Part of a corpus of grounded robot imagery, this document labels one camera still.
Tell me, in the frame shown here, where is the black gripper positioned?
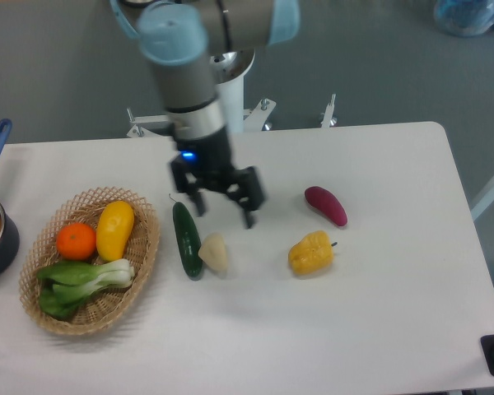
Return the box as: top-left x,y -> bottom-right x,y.
170,127 -> 265,229

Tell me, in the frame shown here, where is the yellow mango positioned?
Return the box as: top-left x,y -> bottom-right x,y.
96,201 -> 134,262

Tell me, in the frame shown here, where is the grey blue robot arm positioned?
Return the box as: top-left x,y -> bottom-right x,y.
110,1 -> 301,228

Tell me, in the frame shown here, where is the woven wicker basket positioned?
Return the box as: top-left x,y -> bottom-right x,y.
19,187 -> 160,336

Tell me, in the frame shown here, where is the dark green cucumber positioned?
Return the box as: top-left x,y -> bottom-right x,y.
169,195 -> 203,281

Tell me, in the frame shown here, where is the cream garlic bulb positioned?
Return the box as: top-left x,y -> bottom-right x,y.
198,233 -> 229,272

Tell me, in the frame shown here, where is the purple sweet potato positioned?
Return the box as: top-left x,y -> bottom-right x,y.
304,186 -> 348,227

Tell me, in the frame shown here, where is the yellow bell pepper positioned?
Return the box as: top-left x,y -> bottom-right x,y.
287,230 -> 337,276

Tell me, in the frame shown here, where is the orange tangerine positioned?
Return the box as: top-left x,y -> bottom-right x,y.
56,222 -> 96,261

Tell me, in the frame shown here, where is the green bok choy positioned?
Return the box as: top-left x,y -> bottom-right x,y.
36,258 -> 135,319

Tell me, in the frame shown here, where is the blue plastic bag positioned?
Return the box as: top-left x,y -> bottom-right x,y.
433,1 -> 494,37

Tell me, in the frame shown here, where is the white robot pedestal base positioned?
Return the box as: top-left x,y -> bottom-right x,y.
125,49 -> 338,139

